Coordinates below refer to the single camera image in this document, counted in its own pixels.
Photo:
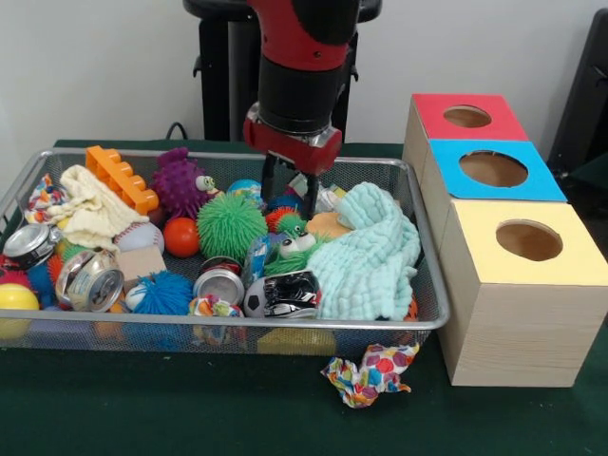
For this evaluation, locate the green fuzzy toy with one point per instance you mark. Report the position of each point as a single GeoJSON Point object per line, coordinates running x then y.
{"type": "Point", "coordinates": [233, 228]}

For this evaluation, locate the dark green table cloth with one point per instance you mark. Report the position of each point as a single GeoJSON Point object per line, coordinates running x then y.
{"type": "Point", "coordinates": [594, 173]}
{"type": "Point", "coordinates": [237, 418]}

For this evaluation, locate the cream knitted cloth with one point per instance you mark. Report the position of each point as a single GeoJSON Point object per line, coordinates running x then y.
{"type": "Point", "coordinates": [95, 209]}

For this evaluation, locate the colourful patterned cloth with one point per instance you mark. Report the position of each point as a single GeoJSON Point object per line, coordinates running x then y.
{"type": "Point", "coordinates": [368, 375]}

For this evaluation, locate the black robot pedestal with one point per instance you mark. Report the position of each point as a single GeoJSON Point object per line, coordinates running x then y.
{"type": "Point", "coordinates": [218, 71]}

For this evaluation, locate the red black drink can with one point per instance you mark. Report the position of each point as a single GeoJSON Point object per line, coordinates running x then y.
{"type": "Point", "coordinates": [218, 285]}

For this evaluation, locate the black flat panel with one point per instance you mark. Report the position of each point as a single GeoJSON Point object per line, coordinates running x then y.
{"type": "Point", "coordinates": [584, 95]}

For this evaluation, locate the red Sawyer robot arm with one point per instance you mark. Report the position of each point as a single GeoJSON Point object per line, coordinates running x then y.
{"type": "Point", "coordinates": [304, 85]}

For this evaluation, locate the crushed clear plastic bottle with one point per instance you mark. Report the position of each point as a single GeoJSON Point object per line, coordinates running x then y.
{"type": "Point", "coordinates": [256, 259]}

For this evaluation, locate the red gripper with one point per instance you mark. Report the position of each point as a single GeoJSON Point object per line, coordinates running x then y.
{"type": "Point", "coordinates": [285, 145]}

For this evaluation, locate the orange toy building block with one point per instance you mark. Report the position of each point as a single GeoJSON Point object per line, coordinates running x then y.
{"type": "Point", "coordinates": [119, 178]}

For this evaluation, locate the small soccer ball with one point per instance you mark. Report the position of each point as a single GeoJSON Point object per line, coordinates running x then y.
{"type": "Point", "coordinates": [254, 300]}

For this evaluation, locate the blue fuzzy toy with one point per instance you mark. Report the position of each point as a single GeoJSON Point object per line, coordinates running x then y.
{"type": "Point", "coordinates": [159, 294]}

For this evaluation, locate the yellow ball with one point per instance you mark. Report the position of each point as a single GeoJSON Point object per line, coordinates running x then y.
{"type": "Point", "coordinates": [18, 300]}

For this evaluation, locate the mint green cloth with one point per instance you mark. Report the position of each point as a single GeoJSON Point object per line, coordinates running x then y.
{"type": "Point", "coordinates": [366, 256]}

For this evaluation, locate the purple spiky toy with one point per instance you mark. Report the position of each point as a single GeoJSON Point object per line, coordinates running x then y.
{"type": "Point", "coordinates": [180, 183]}

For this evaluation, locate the wooden box with three holes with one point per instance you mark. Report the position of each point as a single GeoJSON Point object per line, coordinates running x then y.
{"type": "Point", "coordinates": [513, 332]}

